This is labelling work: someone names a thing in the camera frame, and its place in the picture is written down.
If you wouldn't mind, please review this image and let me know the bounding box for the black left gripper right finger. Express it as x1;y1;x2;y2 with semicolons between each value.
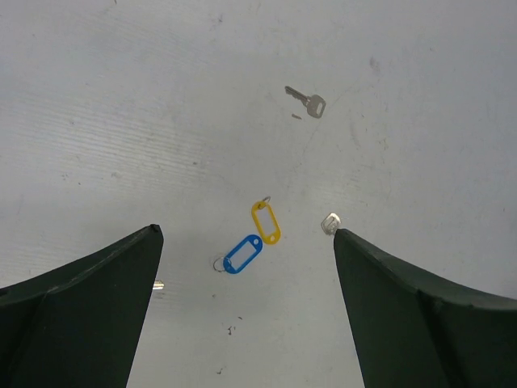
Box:
334;229;516;387

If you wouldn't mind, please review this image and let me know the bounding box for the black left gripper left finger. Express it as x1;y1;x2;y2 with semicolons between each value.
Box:
1;224;164;387

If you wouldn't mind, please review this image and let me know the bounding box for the blue key tag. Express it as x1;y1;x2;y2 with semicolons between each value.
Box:
212;234;263;275

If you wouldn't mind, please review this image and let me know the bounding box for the silver key under finger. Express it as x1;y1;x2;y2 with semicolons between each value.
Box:
153;280;165;291

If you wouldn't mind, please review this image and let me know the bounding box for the silver key near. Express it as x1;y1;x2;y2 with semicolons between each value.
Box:
321;213;341;235

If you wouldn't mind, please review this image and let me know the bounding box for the yellow key tag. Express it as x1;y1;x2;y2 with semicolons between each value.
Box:
251;196;281;245

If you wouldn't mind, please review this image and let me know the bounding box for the silver key far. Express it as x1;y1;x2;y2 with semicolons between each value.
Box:
284;86;326;119

